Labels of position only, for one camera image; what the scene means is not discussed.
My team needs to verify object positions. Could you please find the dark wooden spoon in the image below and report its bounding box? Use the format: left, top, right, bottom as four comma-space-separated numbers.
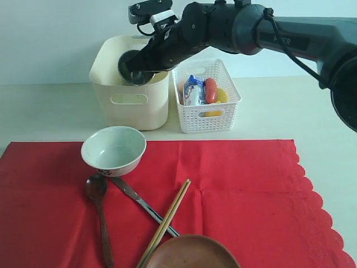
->
85, 174, 114, 267

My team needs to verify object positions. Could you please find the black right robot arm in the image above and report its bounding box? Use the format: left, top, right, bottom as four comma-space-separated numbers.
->
117, 1, 356, 130

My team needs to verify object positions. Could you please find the orange fried chicken piece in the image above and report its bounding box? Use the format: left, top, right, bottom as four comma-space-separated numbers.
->
178, 81, 185, 98

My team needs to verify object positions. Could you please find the metal table knife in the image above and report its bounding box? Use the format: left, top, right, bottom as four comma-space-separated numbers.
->
110, 177, 163, 224

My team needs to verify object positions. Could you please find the pale green ceramic bowl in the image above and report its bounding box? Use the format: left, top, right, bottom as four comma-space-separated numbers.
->
81, 126, 147, 177

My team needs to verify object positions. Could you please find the blue white milk carton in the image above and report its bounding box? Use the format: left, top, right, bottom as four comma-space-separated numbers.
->
183, 75, 207, 106

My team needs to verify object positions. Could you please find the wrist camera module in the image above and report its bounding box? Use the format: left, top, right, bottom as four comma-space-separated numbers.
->
128, 0, 179, 26

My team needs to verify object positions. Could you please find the yellow lemon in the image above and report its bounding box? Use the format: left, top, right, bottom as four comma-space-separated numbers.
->
216, 88, 228, 103

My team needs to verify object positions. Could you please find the stainless steel cup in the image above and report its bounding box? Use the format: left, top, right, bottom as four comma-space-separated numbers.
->
117, 50, 155, 85

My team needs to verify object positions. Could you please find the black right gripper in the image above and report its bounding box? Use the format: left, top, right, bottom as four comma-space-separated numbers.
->
125, 25, 206, 73

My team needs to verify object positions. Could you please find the brown wooden plate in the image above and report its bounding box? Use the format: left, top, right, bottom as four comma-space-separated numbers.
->
144, 234, 240, 268

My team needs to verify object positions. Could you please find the white perforated plastic basket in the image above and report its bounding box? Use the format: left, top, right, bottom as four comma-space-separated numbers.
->
172, 59, 242, 134

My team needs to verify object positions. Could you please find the cream plastic tub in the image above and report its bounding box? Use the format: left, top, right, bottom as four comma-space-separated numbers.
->
89, 35, 170, 131

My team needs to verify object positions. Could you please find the red sausage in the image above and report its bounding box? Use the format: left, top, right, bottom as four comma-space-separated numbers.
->
204, 78, 218, 104

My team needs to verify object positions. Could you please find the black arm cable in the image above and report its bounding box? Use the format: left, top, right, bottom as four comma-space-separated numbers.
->
262, 8, 330, 84

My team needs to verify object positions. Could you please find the yellow cheese wedge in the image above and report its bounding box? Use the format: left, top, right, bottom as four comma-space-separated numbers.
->
204, 101, 223, 117

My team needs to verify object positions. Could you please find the wooden chopstick upper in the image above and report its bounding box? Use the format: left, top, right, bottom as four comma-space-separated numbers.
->
136, 179, 190, 268

